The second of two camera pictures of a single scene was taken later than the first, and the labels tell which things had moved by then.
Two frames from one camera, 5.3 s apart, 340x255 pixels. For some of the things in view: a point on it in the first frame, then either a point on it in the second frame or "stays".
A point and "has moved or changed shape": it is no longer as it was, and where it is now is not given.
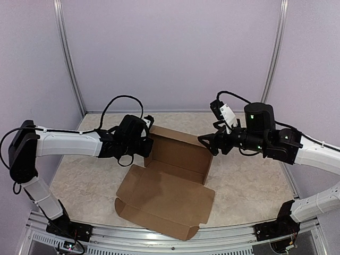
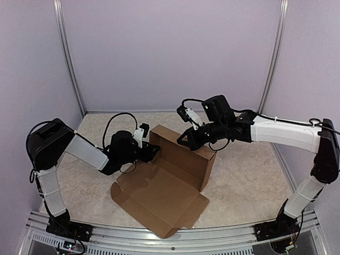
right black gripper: x=220 y=135 → x=194 y=141
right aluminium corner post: x=279 y=39 stays
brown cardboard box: x=168 y=194 has moved or changed shape
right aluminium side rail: x=290 y=181 stays
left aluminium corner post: x=67 y=52 stays
